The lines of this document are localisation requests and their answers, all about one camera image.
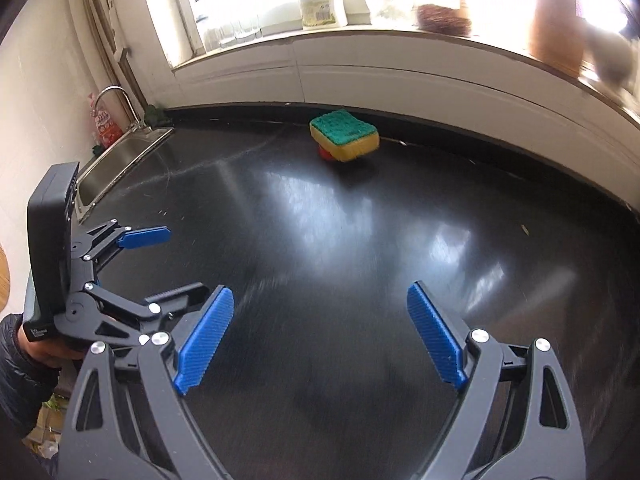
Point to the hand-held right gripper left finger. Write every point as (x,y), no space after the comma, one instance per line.
(205,342)

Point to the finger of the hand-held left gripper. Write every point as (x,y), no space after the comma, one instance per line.
(125,310)
(145,237)

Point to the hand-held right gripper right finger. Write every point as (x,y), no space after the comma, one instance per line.
(435,335)

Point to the person's left forearm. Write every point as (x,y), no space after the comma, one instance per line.
(22,385)

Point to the person's left hand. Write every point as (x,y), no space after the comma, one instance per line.
(47,352)

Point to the stainless steel sink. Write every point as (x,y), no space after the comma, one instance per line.
(120,155)

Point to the pink dish soap bottle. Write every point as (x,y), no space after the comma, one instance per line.
(106,127)

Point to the dark green scouring pad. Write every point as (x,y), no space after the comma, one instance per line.
(157,116)

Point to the cardboard box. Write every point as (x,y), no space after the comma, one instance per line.
(45,420)

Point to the chrome faucet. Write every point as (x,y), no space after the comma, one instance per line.
(117,91)

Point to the green and yellow sponge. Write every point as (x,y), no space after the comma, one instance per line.
(345,132)

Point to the clear drinking glass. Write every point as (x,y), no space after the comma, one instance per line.
(252,27)
(234,31)

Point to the brown scrubber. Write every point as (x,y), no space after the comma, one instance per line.
(442,19)

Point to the wooden cutting board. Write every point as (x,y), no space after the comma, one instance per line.
(555,25)

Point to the brown wall pipe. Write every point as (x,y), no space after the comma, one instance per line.
(107,35)

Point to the white window frame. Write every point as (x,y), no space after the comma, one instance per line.
(170,15)

